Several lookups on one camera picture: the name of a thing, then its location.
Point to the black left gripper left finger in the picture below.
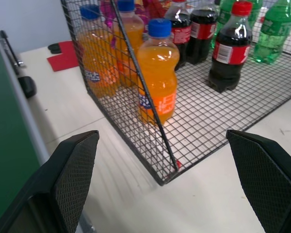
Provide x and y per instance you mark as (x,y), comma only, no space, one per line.
(70,174)

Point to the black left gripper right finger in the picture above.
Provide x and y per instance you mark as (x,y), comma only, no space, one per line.
(264,174)

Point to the black plastic block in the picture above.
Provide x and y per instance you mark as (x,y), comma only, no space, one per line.
(27,86)

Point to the red flat mat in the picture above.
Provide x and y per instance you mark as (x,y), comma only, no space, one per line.
(65,58)

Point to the cola bottle red cap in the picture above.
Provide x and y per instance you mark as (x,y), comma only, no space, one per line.
(201,31)
(180,34)
(229,63)

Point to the orange soda bottle blue cap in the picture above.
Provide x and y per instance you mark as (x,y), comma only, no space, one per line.
(97,53)
(133,29)
(160,72)

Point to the black round disc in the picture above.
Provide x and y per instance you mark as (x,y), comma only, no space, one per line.
(55,48)

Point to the green soda bottle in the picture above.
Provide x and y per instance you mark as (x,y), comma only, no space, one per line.
(256,12)
(225,14)
(274,34)

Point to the purple snack bag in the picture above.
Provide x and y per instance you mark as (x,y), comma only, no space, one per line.
(108,12)

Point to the red pink snack bag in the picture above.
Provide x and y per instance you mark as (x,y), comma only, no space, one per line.
(152,7)

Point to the green board with frame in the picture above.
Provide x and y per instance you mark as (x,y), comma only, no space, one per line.
(7,116)

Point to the thin black metal rod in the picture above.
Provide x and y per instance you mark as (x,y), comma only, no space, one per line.
(12,51)

